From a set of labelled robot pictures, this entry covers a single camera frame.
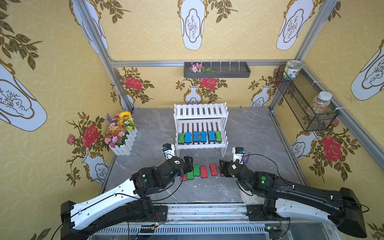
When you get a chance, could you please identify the green eraser top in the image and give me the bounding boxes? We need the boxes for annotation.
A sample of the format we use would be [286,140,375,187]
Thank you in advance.
[187,172,195,180]
[193,164,201,177]

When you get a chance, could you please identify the green eraser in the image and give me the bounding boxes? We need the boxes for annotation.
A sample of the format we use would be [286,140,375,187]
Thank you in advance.
[215,131,223,143]
[187,172,195,180]
[178,133,185,145]
[193,164,201,177]

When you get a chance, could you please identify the blue eraser bottom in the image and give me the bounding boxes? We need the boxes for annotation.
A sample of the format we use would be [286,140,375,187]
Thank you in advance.
[200,132,207,143]
[193,132,200,143]
[185,133,192,144]
[208,131,216,142]

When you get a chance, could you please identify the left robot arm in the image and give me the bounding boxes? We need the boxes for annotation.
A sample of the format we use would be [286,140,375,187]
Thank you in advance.
[60,156,194,240]

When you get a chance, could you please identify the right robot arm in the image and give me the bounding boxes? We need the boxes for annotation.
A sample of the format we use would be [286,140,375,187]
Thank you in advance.
[220,160,367,238]

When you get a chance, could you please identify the white slatted wooden shelf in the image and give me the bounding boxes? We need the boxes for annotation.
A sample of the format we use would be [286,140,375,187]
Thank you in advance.
[174,103,229,156]

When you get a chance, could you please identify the white gardening glove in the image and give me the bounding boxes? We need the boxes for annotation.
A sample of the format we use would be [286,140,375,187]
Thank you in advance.
[241,189,265,205]

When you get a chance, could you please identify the artificial flowers in white planter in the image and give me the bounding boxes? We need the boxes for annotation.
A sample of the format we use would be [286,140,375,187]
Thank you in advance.
[104,111,138,156]

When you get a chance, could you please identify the pink flower in tray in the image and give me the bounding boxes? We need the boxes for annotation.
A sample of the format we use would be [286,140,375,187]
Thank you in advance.
[190,63,214,73]

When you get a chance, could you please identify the jar of colourful beads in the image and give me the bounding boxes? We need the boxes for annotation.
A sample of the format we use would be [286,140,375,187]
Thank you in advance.
[308,91,333,116]

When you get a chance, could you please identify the jar with green label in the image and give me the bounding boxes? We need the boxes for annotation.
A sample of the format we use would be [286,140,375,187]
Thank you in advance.
[283,60,303,81]

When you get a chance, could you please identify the purple garden fork pink handle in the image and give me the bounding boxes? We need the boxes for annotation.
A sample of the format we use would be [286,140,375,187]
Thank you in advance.
[243,153,251,165]

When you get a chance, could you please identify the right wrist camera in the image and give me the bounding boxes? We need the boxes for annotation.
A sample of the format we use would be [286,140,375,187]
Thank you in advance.
[232,147,245,164]

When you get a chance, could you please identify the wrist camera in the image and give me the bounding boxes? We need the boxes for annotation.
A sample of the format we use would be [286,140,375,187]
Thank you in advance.
[232,147,245,164]
[162,143,176,160]

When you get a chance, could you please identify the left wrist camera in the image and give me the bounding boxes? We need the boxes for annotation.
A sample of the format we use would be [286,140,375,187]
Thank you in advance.
[162,143,176,160]

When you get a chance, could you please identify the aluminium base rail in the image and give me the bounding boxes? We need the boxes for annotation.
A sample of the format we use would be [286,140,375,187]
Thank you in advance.
[75,201,332,240]

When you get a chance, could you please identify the grey wall tray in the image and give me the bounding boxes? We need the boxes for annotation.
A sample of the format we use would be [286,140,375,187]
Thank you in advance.
[184,61,251,79]

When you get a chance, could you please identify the black wire wall basket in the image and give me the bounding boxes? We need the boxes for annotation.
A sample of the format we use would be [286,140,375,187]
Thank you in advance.
[276,66,339,132]

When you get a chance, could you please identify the aluminium frame post right rear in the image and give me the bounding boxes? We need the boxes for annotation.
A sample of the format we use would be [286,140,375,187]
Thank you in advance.
[267,0,338,110]

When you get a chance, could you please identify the aluminium frame post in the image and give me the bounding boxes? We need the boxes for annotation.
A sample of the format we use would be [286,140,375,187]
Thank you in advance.
[267,0,338,110]
[69,1,134,112]

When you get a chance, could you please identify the aluminium frame post left rear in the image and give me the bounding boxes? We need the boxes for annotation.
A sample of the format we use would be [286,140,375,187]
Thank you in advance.
[69,1,134,112]

